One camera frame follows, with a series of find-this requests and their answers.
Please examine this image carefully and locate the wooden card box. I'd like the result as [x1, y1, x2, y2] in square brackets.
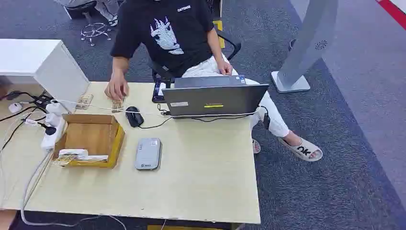
[52, 114, 125, 169]

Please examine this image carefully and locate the pale sandal with print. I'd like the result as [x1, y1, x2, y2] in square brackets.
[278, 137, 324, 163]

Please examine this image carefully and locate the grey laptop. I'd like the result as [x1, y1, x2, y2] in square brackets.
[161, 75, 270, 118]

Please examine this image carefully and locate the person's right hand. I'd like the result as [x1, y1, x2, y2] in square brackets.
[104, 71, 130, 102]

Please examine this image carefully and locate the white card stack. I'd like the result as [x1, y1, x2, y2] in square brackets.
[58, 149, 109, 161]

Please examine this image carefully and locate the white plug adapter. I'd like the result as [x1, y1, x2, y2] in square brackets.
[45, 102, 65, 115]
[45, 113, 61, 128]

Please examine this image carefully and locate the black smartphone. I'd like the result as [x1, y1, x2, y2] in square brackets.
[151, 78, 168, 104]

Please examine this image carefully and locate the black mouse cable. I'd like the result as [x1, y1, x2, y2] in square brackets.
[139, 116, 173, 130]

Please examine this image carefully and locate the black power brick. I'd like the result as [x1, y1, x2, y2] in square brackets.
[33, 94, 53, 109]

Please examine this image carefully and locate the grey floor stand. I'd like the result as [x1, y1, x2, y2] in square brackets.
[271, 0, 339, 94]

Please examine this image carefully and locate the black computer mouse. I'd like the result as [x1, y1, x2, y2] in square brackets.
[124, 106, 145, 128]

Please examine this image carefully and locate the grey card reader device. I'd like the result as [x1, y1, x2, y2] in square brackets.
[134, 138, 163, 172]

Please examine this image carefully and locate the long white cable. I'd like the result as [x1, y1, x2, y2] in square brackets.
[50, 99, 261, 119]

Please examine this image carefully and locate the small white round device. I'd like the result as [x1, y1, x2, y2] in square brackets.
[8, 102, 24, 114]

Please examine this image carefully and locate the white cabinet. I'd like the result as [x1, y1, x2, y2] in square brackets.
[0, 39, 91, 114]

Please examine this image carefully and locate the person's left hand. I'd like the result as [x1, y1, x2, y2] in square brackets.
[217, 60, 234, 76]

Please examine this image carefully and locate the printed card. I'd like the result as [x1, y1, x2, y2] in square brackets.
[75, 93, 94, 111]
[111, 98, 125, 113]
[51, 154, 78, 167]

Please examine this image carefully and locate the grey power strip cable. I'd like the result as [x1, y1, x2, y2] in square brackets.
[20, 150, 127, 230]

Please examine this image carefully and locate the yellow board under desk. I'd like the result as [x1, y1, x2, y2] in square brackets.
[147, 224, 223, 230]

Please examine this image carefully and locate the white power strip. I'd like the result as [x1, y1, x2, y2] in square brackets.
[40, 104, 68, 152]

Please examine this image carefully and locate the person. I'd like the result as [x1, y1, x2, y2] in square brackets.
[54, 0, 120, 27]
[104, 0, 324, 162]

